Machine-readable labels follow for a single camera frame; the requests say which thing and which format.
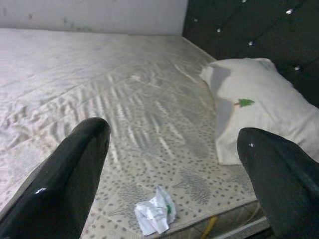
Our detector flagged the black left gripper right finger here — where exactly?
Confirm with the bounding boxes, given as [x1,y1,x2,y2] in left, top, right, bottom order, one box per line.
[236,127,319,239]

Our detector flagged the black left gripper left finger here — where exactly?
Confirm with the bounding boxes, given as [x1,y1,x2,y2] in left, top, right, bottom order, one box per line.
[0,118,111,239]

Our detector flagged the white paper wrapper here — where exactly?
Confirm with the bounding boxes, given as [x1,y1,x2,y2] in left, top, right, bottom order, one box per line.
[134,185,176,236]

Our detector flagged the white pillow with green tree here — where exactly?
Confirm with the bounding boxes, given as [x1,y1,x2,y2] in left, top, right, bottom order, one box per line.
[199,57,319,166]

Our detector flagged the white quilted mattress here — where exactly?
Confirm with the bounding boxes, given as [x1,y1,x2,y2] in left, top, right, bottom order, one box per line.
[0,27,272,239]

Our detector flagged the black tufted headboard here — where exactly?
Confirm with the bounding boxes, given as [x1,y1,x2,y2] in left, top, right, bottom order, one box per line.
[182,0,319,109]

